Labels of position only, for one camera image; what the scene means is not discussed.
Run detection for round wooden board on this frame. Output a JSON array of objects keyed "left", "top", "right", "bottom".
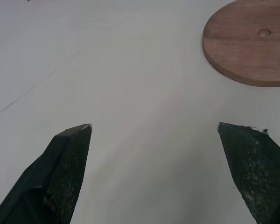
[{"left": 202, "top": 0, "right": 280, "bottom": 88}]

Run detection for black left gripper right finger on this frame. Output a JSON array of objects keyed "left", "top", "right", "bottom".
[{"left": 218, "top": 122, "right": 280, "bottom": 224}]

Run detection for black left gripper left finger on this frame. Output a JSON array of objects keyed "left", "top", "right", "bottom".
[{"left": 0, "top": 123, "right": 93, "bottom": 224}]

